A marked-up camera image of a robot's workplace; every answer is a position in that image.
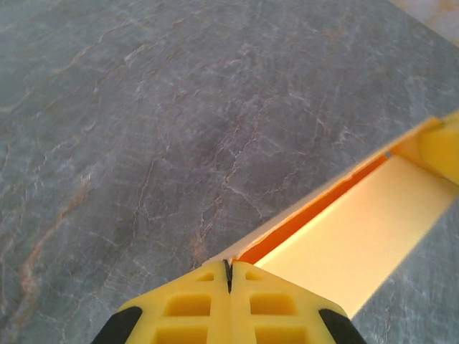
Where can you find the yellow paper box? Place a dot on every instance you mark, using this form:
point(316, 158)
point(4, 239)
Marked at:
point(351, 233)

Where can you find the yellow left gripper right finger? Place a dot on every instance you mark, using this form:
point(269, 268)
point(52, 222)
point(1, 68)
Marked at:
point(272, 308)

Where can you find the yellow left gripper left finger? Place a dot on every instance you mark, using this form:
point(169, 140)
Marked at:
point(186, 308)

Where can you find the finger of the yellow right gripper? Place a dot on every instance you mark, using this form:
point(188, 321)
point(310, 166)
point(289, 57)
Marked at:
point(443, 150)
point(452, 118)

